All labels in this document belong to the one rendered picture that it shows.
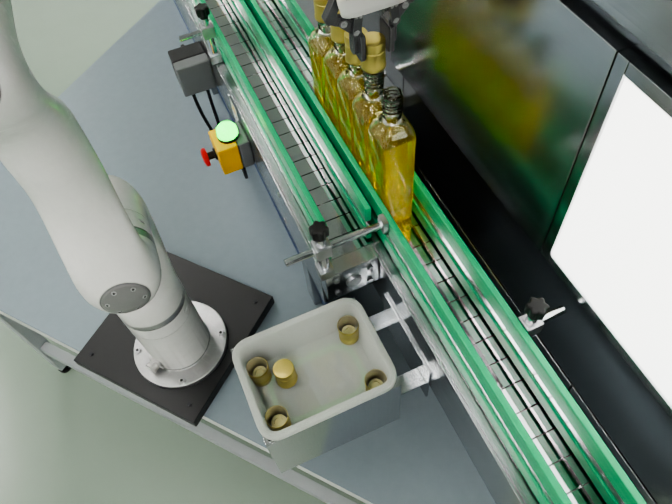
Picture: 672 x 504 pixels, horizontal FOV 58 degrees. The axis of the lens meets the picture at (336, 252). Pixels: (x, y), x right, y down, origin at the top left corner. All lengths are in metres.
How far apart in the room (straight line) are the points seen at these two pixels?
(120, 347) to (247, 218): 0.41
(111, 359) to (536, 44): 0.98
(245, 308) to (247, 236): 0.21
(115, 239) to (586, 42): 0.62
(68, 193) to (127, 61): 1.18
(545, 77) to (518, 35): 0.06
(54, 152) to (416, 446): 0.78
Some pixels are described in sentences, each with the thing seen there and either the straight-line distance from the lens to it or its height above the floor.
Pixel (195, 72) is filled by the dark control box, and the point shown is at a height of 0.98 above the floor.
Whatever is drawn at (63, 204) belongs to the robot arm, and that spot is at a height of 1.30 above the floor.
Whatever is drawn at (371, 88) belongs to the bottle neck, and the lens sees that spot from 0.89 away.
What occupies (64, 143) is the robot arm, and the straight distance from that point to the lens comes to 0.78.
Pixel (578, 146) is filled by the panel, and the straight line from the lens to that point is 0.74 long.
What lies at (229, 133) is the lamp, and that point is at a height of 1.02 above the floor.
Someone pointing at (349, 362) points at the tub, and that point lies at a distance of 1.02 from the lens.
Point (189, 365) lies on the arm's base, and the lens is 1.23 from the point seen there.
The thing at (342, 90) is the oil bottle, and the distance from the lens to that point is 0.96.
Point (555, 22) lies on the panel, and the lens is 0.71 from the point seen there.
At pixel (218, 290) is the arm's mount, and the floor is 0.78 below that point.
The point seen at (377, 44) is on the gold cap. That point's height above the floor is 1.36.
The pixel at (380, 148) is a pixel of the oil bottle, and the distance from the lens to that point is 0.88.
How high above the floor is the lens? 1.87
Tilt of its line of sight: 56 degrees down
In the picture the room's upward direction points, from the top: 7 degrees counter-clockwise
